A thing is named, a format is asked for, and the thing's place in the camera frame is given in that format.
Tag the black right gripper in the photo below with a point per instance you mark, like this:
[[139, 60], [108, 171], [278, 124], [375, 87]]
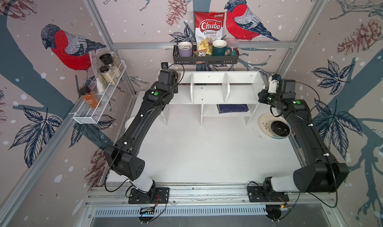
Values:
[[261, 97]]

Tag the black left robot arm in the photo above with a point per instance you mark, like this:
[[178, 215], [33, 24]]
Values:
[[122, 157]]

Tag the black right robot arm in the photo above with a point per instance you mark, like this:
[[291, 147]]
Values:
[[321, 172]]

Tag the white wooden bookshelf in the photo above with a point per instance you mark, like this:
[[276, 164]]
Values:
[[209, 89]]

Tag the white floral plate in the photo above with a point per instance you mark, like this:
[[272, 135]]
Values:
[[265, 121]]

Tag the black small bowl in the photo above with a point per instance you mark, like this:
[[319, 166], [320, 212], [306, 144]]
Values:
[[280, 129]]

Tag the dark blue book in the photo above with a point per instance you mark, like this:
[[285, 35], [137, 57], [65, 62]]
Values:
[[231, 108]]

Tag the pink lidded clear jar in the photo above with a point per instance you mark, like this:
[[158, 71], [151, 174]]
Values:
[[232, 45]]

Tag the green mug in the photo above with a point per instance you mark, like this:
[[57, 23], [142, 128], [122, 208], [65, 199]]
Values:
[[220, 48]]

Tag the small candy packet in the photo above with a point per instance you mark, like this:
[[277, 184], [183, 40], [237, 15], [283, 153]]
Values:
[[200, 53]]

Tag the red Chuba chips bag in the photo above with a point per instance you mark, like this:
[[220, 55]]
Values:
[[208, 28]]

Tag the purple mug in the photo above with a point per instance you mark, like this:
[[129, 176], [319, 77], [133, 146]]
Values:
[[185, 49]]

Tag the white ceramic bowl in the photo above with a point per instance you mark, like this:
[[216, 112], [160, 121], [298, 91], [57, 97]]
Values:
[[128, 123]]

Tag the black lid spice jar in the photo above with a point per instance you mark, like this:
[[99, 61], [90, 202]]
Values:
[[107, 59], [108, 75]]

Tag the clear plastic bag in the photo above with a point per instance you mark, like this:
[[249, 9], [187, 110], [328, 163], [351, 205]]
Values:
[[101, 84]]

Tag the orange spice jar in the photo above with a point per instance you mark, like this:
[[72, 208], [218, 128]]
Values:
[[89, 96]]

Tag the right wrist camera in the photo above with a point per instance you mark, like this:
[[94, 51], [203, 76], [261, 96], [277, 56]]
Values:
[[273, 83]]

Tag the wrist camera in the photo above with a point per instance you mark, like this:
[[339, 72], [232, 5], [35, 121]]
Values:
[[273, 83], [164, 65]]

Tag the black wall shelf tray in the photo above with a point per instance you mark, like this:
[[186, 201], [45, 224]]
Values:
[[205, 60]]

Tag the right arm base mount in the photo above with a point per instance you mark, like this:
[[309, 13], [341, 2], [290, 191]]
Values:
[[258, 195]]

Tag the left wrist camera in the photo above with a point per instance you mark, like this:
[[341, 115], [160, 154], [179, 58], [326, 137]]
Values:
[[164, 65]]

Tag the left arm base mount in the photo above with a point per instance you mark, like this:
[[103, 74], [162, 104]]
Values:
[[158, 195]]

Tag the white wire wall rack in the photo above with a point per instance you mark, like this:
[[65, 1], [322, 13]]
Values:
[[87, 115]]

